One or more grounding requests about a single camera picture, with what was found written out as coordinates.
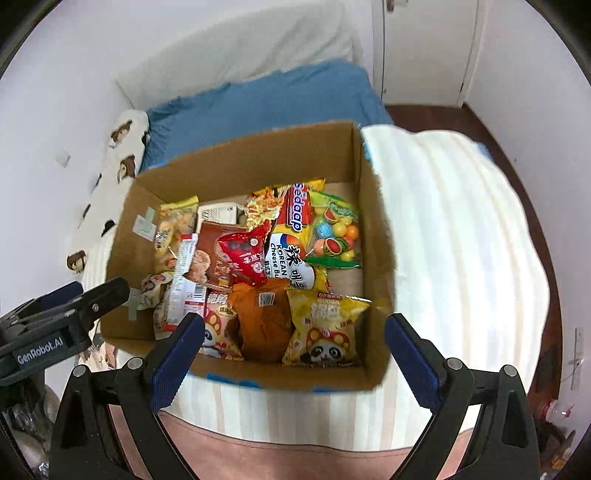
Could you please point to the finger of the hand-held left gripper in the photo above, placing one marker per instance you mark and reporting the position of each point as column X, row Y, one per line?
column 51, row 297
column 104, row 297

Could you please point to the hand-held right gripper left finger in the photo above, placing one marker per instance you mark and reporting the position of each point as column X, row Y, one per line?
column 178, row 360

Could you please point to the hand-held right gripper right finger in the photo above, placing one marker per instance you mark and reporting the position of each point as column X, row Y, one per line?
column 413, row 364

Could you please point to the orange snack packet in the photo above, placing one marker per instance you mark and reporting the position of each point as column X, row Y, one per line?
column 258, row 323

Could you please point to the brown cardboard box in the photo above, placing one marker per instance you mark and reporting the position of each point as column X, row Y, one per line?
column 369, row 254

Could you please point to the red panda snack packet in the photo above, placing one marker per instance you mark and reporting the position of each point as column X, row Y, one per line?
column 217, row 327

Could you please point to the white cartoon snack packet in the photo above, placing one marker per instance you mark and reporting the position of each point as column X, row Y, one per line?
column 154, row 288

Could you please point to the white red snack packet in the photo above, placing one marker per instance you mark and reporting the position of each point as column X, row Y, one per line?
column 184, row 286

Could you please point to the yellow panda snack packet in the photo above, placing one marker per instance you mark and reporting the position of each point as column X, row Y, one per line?
column 323, row 323

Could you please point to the pale yellow snack packet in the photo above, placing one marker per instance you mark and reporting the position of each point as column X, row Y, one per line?
column 173, row 226

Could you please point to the brown snack packet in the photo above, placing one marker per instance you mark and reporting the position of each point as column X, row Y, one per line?
column 205, row 258

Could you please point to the red chocolate ball packet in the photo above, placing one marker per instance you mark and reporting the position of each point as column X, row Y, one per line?
column 242, row 254

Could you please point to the pink cloth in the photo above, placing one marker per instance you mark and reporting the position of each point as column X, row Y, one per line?
column 277, row 457

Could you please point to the white bear printed sheet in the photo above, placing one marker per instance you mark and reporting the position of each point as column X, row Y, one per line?
column 115, row 157

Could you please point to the cream chocolate wafer packet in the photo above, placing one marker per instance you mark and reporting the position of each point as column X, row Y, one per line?
column 221, row 213

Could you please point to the fruit candy bag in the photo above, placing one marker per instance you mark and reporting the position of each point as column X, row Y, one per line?
column 337, row 226

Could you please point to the red yellow instant noodle packet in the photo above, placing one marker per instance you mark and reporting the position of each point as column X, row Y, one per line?
column 291, row 217

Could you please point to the blue pillow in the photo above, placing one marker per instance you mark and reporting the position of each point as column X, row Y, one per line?
column 277, row 97

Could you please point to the white pillow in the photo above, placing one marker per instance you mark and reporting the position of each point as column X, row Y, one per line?
column 254, row 41

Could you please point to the white door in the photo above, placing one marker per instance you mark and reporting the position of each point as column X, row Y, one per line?
column 425, row 46

